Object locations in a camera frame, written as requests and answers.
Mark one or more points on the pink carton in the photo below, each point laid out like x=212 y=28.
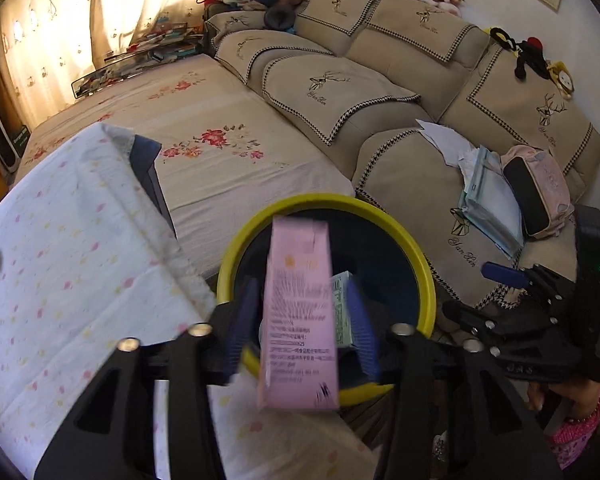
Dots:
x=295 y=310

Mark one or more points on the pile of books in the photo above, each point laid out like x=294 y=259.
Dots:
x=105 y=77
x=175 y=42

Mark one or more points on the floral bedsheet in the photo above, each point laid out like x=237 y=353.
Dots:
x=205 y=190

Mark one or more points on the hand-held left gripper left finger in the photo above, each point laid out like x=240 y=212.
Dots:
x=242 y=320

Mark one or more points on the yellow monkey plush toy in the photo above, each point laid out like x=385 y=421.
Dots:
x=562 y=80

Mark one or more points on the light green box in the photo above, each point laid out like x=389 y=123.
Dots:
x=342 y=305

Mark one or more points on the pink black bag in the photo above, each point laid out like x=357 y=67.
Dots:
x=535 y=190

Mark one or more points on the beige sofa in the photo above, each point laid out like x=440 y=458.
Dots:
x=405 y=45

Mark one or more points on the white papers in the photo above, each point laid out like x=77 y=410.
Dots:
x=445 y=140

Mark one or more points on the cream curtain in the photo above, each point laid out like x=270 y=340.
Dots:
x=80 y=20

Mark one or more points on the white dotted table cloth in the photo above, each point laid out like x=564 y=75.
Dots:
x=80 y=260

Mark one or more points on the person's right forearm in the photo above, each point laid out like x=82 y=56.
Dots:
x=580 y=440

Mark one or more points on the yellow rimmed navy trash bin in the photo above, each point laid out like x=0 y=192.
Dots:
x=330 y=202

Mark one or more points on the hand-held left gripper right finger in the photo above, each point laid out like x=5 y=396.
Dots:
x=365 y=335

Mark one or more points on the beige deer embroidered cushion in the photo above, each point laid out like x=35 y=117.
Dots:
x=410 y=200
x=260 y=47
x=230 y=22
x=330 y=95

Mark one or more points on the black red plush toy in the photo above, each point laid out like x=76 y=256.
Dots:
x=527 y=57

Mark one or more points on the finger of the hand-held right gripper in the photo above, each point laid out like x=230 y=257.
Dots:
x=505 y=274
x=475 y=320

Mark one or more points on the dark neck pillow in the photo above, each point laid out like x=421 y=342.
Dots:
x=280 y=17

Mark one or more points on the light blue folders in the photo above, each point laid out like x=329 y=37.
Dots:
x=490 y=205

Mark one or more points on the person's right hand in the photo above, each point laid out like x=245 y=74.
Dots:
x=570 y=397

